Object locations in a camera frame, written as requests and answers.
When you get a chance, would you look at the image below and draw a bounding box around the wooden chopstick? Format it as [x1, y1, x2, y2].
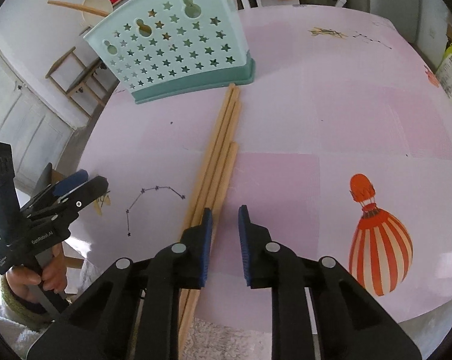
[47, 0, 109, 17]
[182, 83, 236, 231]
[177, 140, 241, 360]
[189, 100, 242, 226]

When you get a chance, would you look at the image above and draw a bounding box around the white ceramic spoon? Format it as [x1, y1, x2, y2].
[82, 0, 113, 28]

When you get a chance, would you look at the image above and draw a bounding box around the left forearm white sleeve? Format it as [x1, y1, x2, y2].
[0, 276, 52, 359]

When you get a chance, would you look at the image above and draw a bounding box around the person's left hand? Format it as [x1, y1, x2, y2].
[5, 244, 67, 303]

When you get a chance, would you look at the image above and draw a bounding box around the white door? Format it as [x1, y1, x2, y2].
[0, 55, 73, 194]

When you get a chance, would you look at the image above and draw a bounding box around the wooden chair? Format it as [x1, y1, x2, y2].
[44, 46, 119, 119]

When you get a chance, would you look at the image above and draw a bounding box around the pink patterned tablecloth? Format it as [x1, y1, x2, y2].
[71, 7, 452, 332]

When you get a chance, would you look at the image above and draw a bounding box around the mint green utensil holder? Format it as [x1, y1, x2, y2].
[83, 0, 255, 104]

